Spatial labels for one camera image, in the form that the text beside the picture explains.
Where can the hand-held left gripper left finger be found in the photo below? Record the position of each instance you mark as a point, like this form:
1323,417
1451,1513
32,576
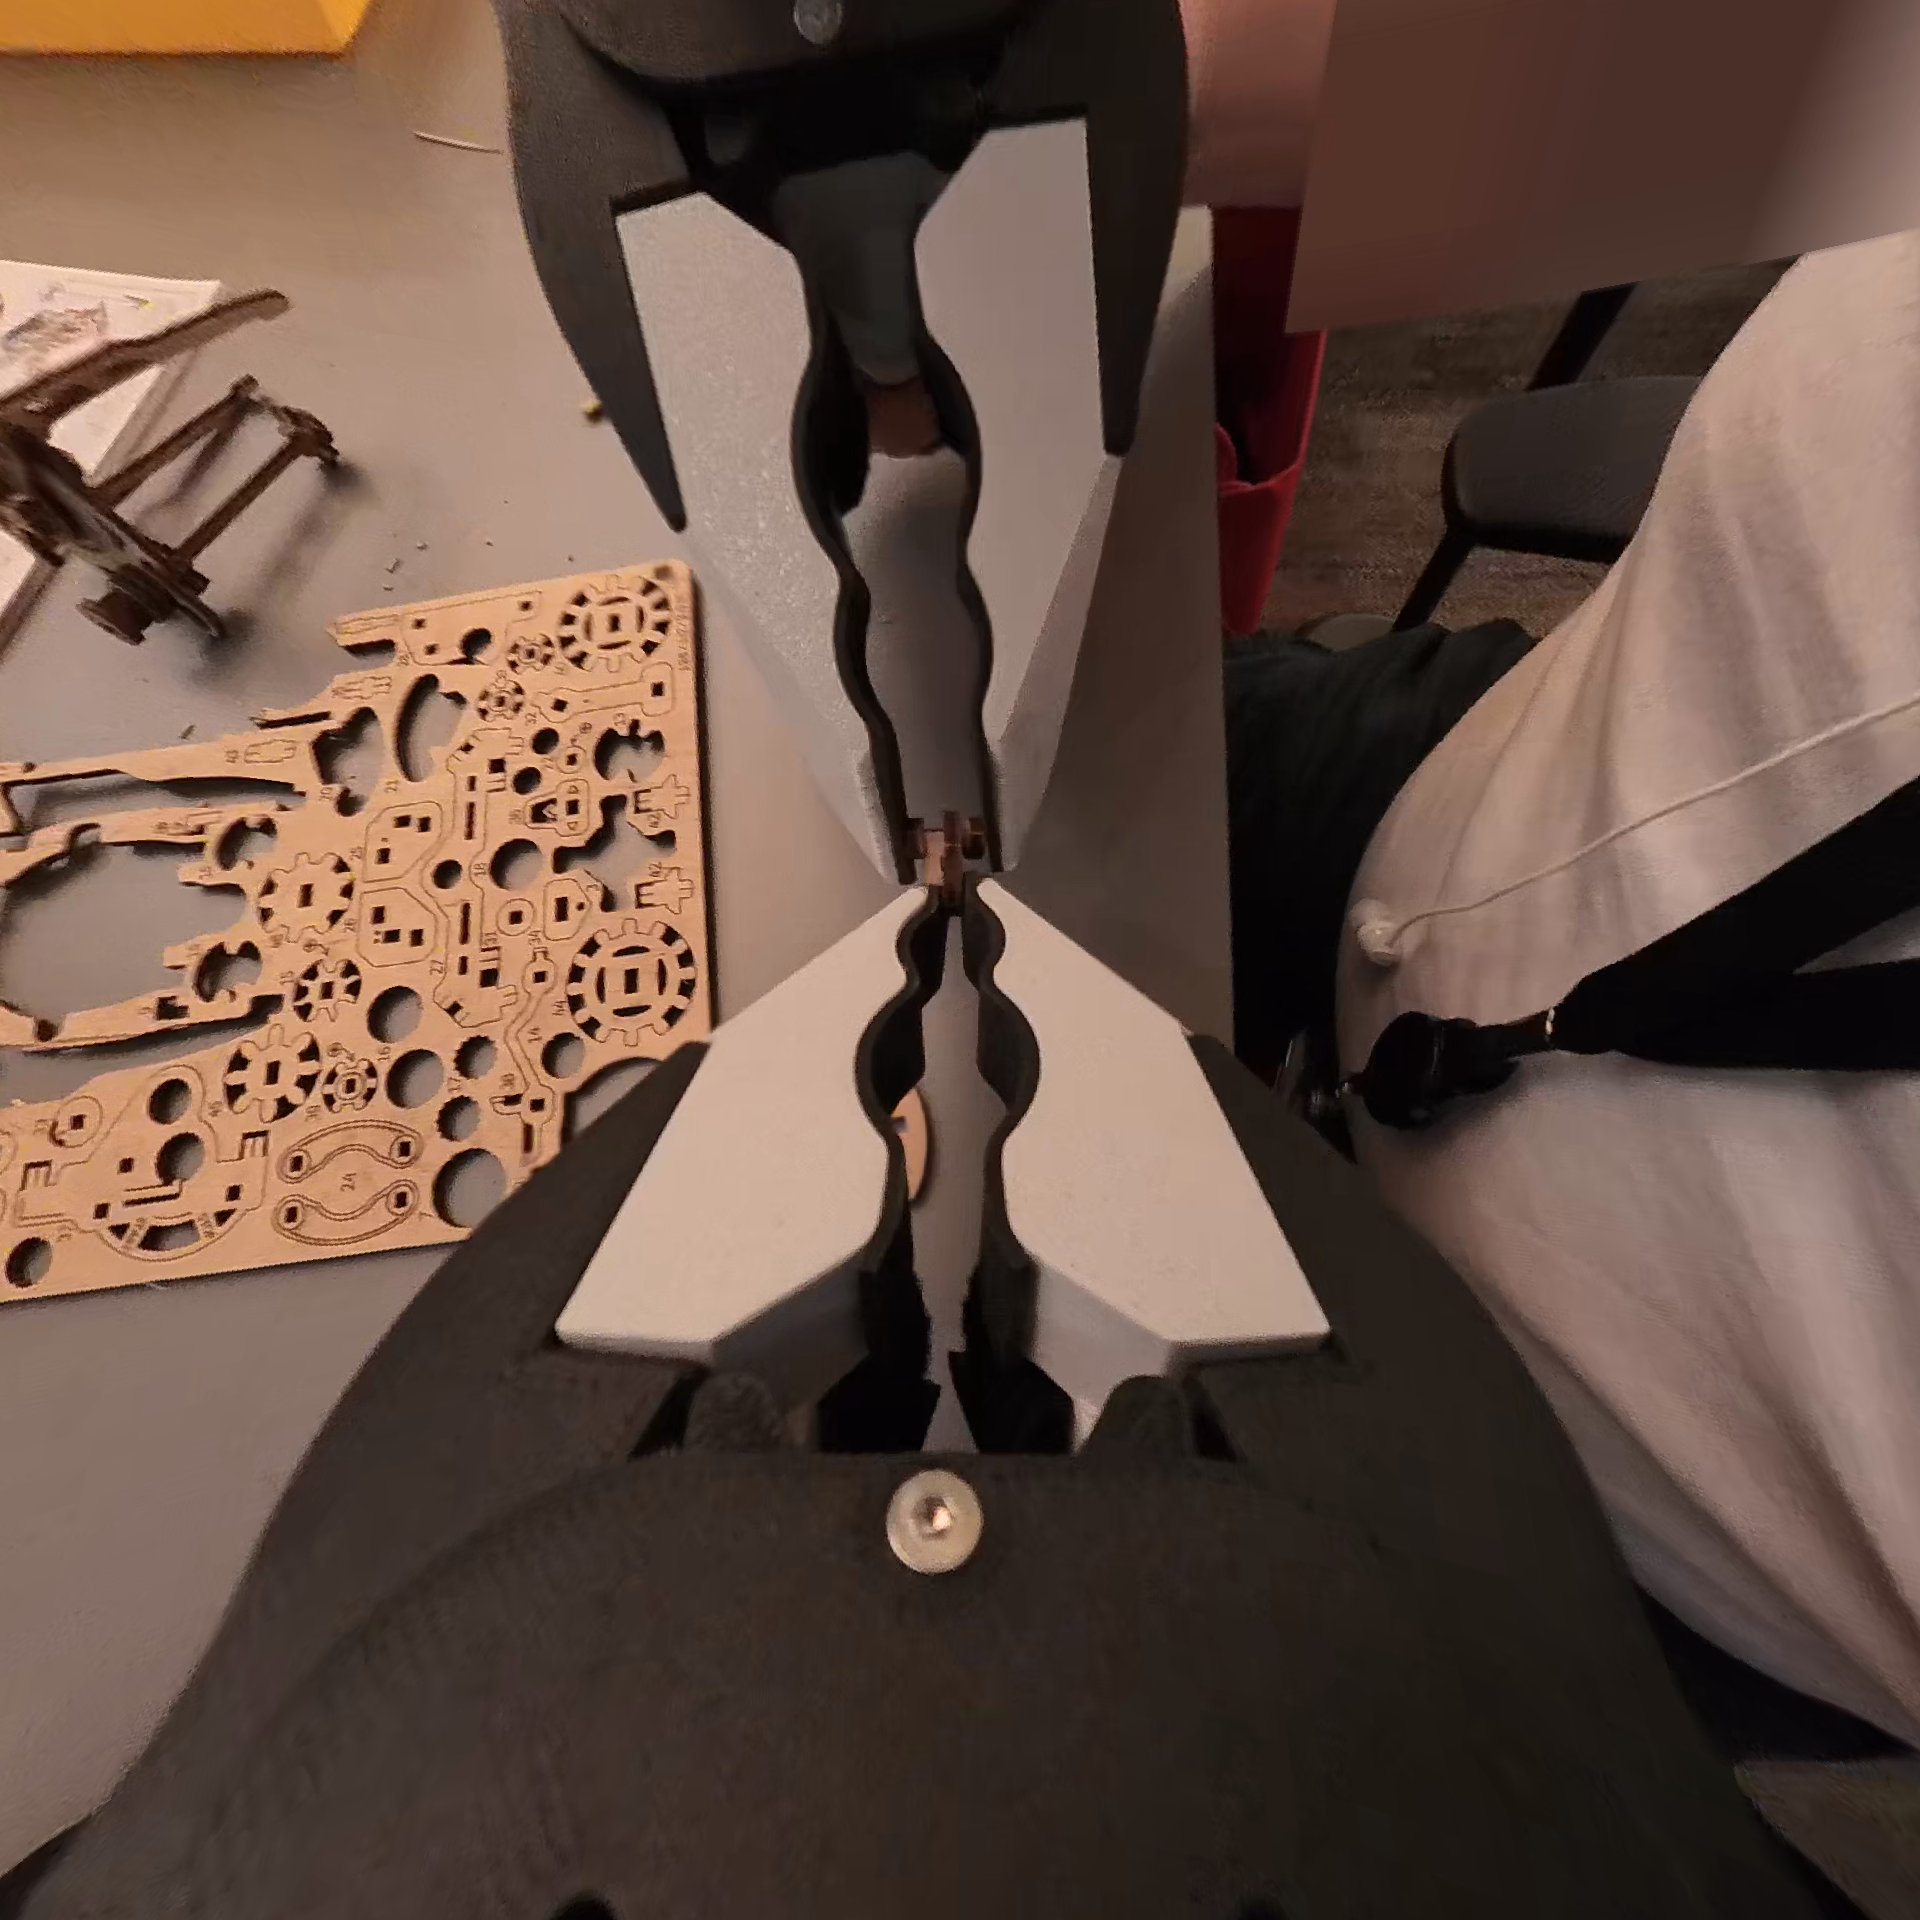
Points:
721,1184

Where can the laser-cut wooden parts sheet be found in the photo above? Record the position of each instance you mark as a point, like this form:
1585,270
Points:
353,1184

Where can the oval wooden link part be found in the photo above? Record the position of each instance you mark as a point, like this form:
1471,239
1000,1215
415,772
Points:
913,1148

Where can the yellow plastic bin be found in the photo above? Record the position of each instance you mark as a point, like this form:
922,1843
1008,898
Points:
150,23

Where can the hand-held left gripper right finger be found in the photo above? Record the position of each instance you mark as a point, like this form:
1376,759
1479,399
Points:
1154,1184

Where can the open instruction booklet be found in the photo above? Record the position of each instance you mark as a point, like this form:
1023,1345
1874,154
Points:
89,299

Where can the black office chair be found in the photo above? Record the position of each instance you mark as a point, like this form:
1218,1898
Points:
1545,464

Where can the small dark wooden gear part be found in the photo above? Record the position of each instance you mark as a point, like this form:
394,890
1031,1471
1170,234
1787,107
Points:
942,849

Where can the red plastic bin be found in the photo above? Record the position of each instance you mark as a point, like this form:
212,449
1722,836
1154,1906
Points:
1267,451

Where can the person's right hand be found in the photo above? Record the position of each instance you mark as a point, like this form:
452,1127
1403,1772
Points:
902,424

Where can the partly built wooden model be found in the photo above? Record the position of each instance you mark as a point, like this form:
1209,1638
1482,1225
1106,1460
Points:
106,555

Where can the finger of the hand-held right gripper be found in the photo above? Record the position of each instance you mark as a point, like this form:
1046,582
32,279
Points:
735,451
1042,451

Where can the person's dark trousers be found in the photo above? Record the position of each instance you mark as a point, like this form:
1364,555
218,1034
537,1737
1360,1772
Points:
1320,780

